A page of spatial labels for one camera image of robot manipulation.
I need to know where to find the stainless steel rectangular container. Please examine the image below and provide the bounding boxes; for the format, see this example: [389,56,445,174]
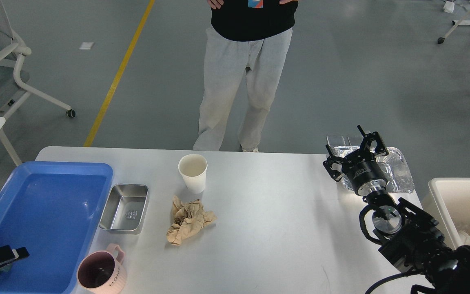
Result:
[99,184,149,235]

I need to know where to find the white paper cup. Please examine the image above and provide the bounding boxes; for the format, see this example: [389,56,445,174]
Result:
[178,154,208,194]

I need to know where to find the white plastic bin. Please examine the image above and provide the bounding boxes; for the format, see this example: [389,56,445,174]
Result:
[420,178,470,249]

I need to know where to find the blue plastic tray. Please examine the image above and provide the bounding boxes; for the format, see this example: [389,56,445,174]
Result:
[0,161,113,294]

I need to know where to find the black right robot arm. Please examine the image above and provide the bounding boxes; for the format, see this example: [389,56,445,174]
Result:
[323,125,470,294]

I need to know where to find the pink ceramic mug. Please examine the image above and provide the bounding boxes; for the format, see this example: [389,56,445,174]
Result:
[77,243,127,294]

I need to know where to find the aluminium foil tray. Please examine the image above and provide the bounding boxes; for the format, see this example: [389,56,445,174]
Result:
[330,145,415,194]

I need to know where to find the crumpled brown paper napkin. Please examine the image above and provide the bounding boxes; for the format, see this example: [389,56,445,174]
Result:
[166,196,217,246]

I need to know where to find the person in grey trousers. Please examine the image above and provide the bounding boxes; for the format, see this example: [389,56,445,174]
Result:
[193,0,298,152]

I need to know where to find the clear plastic lid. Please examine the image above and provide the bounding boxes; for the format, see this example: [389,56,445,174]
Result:
[326,135,362,148]

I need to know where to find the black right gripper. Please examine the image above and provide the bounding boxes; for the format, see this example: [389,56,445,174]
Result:
[323,125,389,196]

